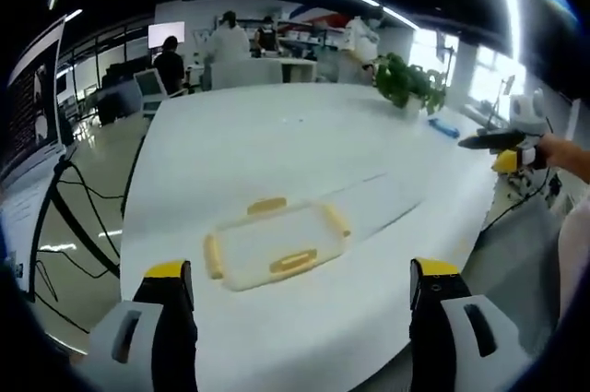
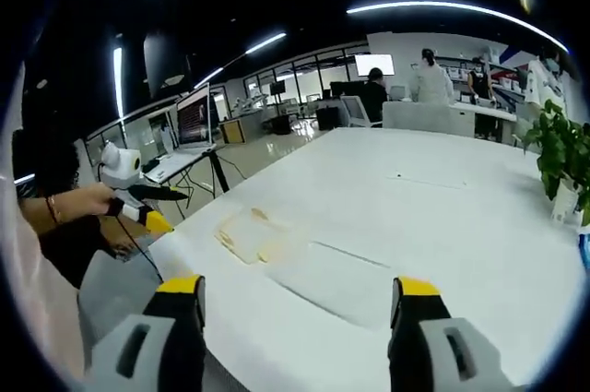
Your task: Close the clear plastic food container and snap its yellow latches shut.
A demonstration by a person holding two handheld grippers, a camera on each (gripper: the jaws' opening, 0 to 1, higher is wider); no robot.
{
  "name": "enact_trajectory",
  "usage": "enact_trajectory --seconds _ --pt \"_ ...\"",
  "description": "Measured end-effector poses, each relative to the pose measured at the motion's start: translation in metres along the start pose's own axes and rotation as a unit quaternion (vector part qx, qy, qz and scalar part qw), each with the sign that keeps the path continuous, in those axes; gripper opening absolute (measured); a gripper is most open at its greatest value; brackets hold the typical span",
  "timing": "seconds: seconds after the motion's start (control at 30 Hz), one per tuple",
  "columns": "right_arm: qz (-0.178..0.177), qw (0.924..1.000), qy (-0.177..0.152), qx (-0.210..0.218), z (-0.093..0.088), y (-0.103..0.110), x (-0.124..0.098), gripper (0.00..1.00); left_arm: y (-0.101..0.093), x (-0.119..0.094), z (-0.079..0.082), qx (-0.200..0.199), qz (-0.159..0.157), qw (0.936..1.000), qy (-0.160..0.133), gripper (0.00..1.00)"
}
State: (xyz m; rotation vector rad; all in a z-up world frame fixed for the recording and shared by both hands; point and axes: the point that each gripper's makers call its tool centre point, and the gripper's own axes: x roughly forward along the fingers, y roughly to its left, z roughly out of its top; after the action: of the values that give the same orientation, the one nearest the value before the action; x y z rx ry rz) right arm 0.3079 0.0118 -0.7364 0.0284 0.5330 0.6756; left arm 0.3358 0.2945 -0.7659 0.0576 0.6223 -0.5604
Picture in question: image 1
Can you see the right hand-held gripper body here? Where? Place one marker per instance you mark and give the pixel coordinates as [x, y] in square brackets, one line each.
[527, 110]

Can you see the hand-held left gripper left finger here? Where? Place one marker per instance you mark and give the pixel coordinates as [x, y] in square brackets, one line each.
[152, 341]

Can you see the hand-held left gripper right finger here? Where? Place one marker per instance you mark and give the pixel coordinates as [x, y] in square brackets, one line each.
[442, 341]

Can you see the person's right hand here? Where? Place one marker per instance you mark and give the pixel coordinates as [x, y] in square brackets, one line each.
[555, 152]

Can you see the blue object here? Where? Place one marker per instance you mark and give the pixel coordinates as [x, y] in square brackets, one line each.
[442, 127]

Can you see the green potted plant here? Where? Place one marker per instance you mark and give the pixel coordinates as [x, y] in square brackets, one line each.
[408, 83]

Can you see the clear container lid yellow clips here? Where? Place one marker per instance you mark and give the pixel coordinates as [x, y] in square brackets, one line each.
[276, 249]

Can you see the storage shelf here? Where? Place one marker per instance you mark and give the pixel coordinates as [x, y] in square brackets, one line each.
[304, 37]

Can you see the white counter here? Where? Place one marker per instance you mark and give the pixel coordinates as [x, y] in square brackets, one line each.
[263, 71]

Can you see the dark office desk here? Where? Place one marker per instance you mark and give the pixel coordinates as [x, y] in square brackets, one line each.
[115, 103]

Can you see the white office chair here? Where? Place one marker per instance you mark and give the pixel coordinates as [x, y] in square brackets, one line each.
[149, 87]

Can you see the bright wall screen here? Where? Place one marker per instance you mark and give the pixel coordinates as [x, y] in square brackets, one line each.
[166, 34]

